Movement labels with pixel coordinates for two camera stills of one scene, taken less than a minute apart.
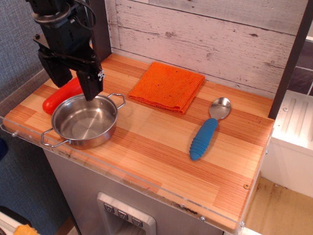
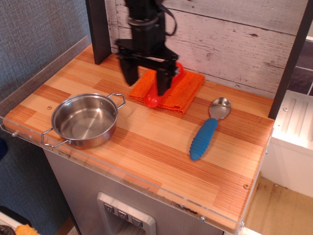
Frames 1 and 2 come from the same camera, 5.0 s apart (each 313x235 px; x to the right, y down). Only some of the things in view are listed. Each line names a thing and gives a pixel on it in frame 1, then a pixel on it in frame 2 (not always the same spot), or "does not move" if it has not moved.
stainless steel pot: (86, 124) does not move
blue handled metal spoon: (219, 108) does not move
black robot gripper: (71, 43) to (147, 46)
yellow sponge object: (25, 229) does not move
